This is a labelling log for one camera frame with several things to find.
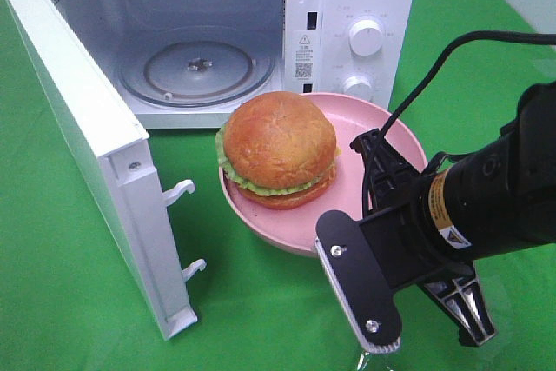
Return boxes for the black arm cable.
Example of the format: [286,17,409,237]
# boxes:
[360,30,556,215]

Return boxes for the upper white microwave knob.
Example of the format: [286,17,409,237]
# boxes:
[348,17,384,56]

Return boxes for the lower white microwave knob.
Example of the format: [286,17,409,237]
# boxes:
[341,76,374,102]

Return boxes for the pink round plate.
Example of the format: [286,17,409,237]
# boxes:
[218,91,429,258]

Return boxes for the white microwave knob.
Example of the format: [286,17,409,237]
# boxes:
[348,17,384,56]
[341,76,374,102]

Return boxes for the burger with lettuce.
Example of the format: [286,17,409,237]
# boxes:
[215,91,339,209]

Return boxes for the white microwave oven body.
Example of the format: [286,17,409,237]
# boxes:
[50,0,412,129]

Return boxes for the white microwave door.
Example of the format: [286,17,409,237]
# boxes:
[7,0,206,339]

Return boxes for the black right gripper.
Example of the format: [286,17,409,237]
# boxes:
[350,129,496,346]

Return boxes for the glass microwave turntable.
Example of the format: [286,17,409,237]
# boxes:
[119,40,275,108]

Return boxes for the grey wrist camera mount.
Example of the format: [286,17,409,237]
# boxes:
[315,210,402,354]

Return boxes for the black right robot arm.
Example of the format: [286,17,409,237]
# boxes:
[351,83,555,346]

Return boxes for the clear plastic film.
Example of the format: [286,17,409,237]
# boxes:
[354,347,395,371]

